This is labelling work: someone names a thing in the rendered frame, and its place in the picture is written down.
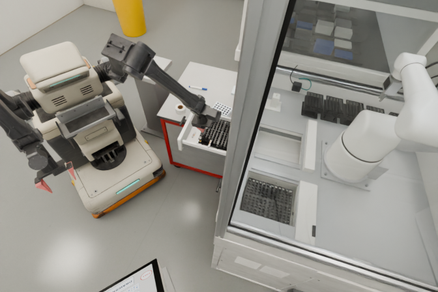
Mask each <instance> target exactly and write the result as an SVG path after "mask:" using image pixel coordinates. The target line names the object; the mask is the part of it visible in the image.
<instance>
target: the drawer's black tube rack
mask: <svg viewBox="0 0 438 292"><path fill-rule="evenodd" d="M223 121H224V120H221V119H220V120H219V121H218V122H215V121H213V122H212V123H211V127H210V128H207V127H206V130H205V131H204V132H205V133H204V135H203V137H202V139H201V142H199V141H198V143H200V144H202V145H203V144H204V145H208V144H209V142H210V140H212V142H211V145H210V147H215V148H217V149H221V150H225V151H226V150H227V142H228V137H229V128H230V123H231V122H229V121H225V122H223Z"/></svg>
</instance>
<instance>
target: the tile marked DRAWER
mask: <svg viewBox="0 0 438 292"><path fill-rule="evenodd" d="M133 284H134V276H133V277H131V278H129V279H127V280H126V281H124V282H123V283H121V284H119V285H117V286H116V287H114V288H113V289H110V290H109V291H107V292H121V291H123V290H125V289H126V288H128V287H130V286H131V285H133Z"/></svg>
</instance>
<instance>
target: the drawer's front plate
mask: <svg viewBox="0 0 438 292"><path fill-rule="evenodd" d="M194 115H195V114H193V113H192V112H191V113H190V115H189V117H188V119H187V121H186V123H185V125H184V127H183V129H182V131H181V133H180V135H179V137H178V139H177V142H178V146H179V150H180V151H181V150H182V149H183V140H186V139H187V137H188V135H189V133H190V131H191V129H192V124H191V122H192V119H193V117H194Z"/></svg>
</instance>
